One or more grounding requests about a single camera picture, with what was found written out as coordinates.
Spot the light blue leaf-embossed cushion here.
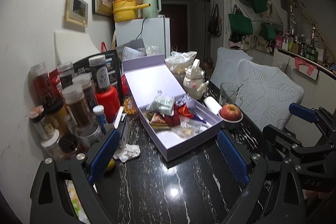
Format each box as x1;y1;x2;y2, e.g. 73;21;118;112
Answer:
210;47;304;130

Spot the clear glass mug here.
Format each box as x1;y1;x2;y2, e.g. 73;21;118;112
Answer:
219;83;243;107

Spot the red apple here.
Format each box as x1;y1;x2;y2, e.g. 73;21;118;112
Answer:
219;104;242;121

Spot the black printed snack bag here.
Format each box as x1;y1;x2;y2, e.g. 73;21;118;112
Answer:
73;50;123;102

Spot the clear zip bag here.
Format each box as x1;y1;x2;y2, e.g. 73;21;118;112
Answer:
172;116;209;139

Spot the red plastic container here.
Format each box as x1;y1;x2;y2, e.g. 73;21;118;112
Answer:
96;86;120;123

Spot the lavender open gift box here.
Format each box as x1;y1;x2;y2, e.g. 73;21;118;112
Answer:
122;55;221;161

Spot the green tote bag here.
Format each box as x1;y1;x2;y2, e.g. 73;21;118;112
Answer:
228;5;253;35

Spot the colourful oatmeal snack bag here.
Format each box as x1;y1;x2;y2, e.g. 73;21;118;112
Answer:
144;112;171;130

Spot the white mini fridge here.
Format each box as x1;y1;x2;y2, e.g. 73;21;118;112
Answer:
115;17;171;57

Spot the white leaf-print fabric pouch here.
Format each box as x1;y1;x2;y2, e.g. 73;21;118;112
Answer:
146;91;175;116

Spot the yellow pot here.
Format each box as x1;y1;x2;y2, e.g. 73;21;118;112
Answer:
112;0;150;22

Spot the crumpled white tissue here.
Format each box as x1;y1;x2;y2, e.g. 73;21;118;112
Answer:
113;144;141;163

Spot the wall intercom panel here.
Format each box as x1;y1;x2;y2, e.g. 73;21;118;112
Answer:
64;0;88;27

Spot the lavender drawstring cloth pouch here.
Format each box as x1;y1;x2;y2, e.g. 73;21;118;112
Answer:
175;94;195;109

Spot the small red snack packet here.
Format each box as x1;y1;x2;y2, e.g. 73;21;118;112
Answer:
178;103;194;119

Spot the yellow-green fruit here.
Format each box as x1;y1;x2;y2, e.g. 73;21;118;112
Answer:
105;159;115;172

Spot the dark red fuzzy yarn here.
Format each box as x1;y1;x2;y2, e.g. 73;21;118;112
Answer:
164;110;181;127

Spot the brown spice jar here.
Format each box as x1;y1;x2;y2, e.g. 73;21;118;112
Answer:
63;84;93;127

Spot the white cartoon teapot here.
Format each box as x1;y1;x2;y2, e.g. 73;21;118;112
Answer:
183;59;209;100

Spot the blue white medicine box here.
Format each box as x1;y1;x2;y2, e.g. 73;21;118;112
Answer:
113;106;130;149

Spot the mint green kettle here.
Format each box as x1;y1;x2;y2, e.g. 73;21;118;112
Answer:
142;0;162;18

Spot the blue tube white cap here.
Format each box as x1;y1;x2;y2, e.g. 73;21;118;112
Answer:
93;105;108;135

